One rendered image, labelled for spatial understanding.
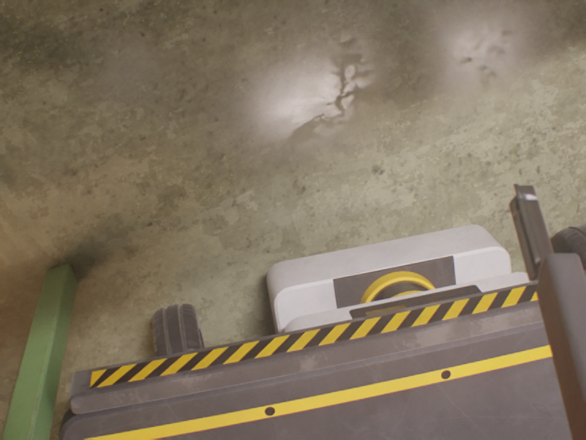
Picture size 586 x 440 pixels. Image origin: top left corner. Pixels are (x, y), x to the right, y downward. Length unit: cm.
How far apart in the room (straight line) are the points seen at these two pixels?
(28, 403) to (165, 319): 26
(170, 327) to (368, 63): 37
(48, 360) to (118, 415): 10
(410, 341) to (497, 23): 44
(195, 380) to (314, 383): 10
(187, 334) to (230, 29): 33
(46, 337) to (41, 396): 12
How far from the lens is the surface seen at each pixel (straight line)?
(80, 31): 106
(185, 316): 103
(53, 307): 101
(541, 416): 92
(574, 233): 112
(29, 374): 88
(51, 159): 109
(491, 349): 86
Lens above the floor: 105
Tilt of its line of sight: 70 degrees down
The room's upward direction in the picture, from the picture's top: 157 degrees clockwise
